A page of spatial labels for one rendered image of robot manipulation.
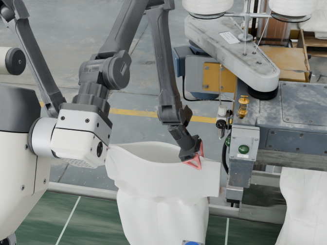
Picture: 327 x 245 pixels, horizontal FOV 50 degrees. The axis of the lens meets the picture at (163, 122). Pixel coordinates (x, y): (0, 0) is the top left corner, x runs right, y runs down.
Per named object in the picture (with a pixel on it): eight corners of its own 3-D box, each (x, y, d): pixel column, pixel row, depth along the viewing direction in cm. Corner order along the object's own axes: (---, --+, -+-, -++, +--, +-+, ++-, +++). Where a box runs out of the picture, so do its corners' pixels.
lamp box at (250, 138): (228, 158, 100) (231, 134, 95) (229, 147, 104) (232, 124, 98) (255, 161, 99) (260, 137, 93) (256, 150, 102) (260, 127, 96)
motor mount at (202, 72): (185, 93, 141) (184, 58, 131) (187, 84, 146) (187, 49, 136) (257, 99, 136) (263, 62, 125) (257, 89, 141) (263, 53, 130)
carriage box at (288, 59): (229, 135, 140) (235, 66, 119) (234, 87, 165) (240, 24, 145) (294, 142, 135) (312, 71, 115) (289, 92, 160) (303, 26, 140)
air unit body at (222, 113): (214, 143, 131) (216, 110, 121) (215, 135, 134) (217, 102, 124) (227, 144, 130) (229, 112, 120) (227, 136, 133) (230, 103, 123)
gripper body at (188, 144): (200, 137, 131) (190, 123, 128) (196, 156, 123) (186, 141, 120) (185, 142, 134) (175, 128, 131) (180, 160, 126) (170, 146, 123)
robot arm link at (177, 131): (163, 129, 123) (176, 126, 119) (169, 116, 127) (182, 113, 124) (173, 143, 126) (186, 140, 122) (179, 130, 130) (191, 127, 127)
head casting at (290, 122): (226, 185, 115) (233, 115, 96) (231, 136, 133) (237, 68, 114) (323, 198, 109) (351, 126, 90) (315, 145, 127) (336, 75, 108)
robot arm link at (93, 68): (76, 90, 82) (94, 89, 80) (86, 52, 85) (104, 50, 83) (99, 105, 90) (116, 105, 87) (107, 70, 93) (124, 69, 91)
